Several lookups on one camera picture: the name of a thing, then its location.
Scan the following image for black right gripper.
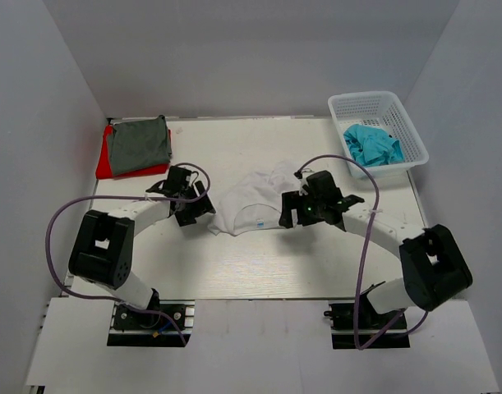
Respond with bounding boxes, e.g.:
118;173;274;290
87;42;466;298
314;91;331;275
280;189;325;228

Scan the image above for white t shirt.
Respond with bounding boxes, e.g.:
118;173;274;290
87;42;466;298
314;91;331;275
208;161;300;236

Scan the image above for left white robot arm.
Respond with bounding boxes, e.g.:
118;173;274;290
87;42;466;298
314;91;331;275
68;164;215;328

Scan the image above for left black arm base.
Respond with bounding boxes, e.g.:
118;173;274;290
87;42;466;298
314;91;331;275
107;300;195;348

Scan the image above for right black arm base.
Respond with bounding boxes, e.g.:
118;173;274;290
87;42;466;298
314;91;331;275
323;302;410;350

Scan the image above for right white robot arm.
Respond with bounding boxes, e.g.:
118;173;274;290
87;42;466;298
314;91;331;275
279;171;473;328

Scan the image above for folded grey t shirt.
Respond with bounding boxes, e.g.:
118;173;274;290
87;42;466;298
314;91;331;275
106;116;172;176

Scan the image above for teal crumpled t shirt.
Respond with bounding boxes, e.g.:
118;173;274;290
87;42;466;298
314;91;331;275
343;124;405;167

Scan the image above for folded red t shirt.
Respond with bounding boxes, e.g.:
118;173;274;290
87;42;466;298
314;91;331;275
95;125;170;180

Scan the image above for white plastic basket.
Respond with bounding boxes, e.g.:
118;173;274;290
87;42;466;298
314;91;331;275
328;91;429;177

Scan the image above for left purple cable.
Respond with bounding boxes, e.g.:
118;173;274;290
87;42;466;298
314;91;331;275
47;163;213;346

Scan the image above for purple cable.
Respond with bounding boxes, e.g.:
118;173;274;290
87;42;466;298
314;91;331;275
294;153;431;351
47;163;213;346

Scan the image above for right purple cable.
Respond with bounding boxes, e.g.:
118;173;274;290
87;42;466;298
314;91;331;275
294;153;431;351

